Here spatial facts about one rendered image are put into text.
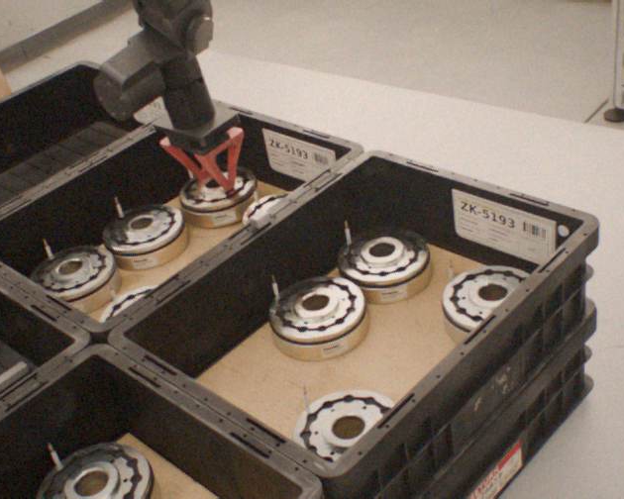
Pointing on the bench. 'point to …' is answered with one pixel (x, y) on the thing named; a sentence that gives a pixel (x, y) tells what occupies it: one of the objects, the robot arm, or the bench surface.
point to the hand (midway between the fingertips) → (216, 178)
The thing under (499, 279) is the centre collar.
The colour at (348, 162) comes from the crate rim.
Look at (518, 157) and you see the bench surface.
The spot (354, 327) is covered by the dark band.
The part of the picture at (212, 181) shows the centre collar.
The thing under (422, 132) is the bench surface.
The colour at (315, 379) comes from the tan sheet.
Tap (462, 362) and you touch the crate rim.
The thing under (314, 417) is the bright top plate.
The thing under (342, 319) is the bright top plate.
